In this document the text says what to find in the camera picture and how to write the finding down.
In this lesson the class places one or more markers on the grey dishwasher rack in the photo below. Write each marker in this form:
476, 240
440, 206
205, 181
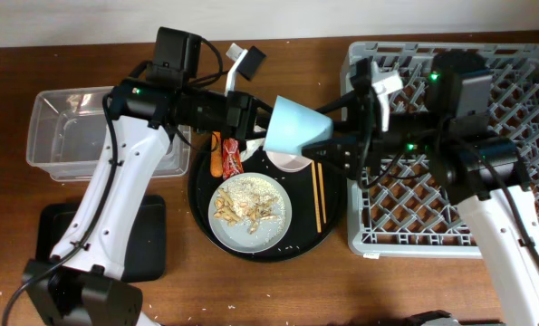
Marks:
411, 216

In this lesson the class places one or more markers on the black rectangular tray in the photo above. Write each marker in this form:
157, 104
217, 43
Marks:
145, 258

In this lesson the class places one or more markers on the wooden chopstick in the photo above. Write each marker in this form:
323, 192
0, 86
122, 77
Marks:
316, 199
322, 192

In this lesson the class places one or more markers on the clear plastic bin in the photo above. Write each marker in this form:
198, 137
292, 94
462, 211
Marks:
69, 139

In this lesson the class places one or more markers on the light blue cup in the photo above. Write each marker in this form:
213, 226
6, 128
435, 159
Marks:
293, 126

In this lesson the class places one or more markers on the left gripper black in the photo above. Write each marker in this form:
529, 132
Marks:
245, 129

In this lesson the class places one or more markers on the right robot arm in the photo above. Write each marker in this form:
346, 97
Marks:
482, 173

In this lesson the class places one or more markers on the white pink bowl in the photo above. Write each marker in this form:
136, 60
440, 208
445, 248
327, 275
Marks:
288, 163

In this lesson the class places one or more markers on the crumpled white tissue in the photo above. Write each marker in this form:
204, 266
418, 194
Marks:
251, 146

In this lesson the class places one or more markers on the round black tray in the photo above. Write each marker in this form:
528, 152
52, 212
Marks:
302, 235

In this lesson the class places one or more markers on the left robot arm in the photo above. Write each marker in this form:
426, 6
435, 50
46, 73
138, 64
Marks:
80, 283

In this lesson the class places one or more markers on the grey plate with food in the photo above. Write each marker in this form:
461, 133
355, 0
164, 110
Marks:
249, 213

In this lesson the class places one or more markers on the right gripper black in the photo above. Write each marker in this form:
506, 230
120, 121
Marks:
366, 143

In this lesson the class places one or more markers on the orange carrot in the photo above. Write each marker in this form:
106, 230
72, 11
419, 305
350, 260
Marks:
216, 162

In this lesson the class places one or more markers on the red snack wrapper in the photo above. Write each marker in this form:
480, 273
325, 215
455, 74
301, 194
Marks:
232, 165

